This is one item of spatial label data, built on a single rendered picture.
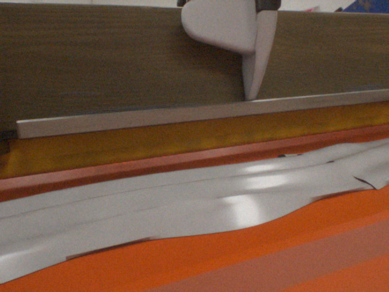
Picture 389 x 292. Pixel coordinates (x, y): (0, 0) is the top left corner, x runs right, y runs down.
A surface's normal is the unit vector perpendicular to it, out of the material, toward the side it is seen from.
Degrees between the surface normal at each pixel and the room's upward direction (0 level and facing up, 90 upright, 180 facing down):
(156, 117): 90
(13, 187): 0
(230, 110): 90
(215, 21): 83
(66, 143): 90
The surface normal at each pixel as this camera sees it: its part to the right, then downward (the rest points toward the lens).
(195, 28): 0.29, 0.01
